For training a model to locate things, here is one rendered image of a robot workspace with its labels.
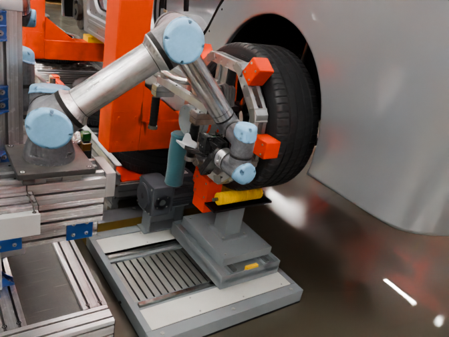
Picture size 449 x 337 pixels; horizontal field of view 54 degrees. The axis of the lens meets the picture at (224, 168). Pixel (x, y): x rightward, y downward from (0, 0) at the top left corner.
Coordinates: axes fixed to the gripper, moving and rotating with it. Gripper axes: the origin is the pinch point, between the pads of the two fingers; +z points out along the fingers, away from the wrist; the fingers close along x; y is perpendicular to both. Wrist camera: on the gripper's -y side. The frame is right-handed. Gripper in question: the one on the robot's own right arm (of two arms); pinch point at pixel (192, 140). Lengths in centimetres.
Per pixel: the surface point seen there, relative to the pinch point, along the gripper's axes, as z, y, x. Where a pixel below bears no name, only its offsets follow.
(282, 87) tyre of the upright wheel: -7.6, 23.8, -32.4
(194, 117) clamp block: -1.0, 9.9, 1.5
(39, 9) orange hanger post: 253, 8, -2
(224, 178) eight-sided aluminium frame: 1.8, -19.9, -20.5
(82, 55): 253, -26, -38
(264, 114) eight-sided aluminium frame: -9.6, 13.4, -24.4
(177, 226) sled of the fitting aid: 37, -66, -23
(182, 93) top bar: 15.5, 14.0, -1.5
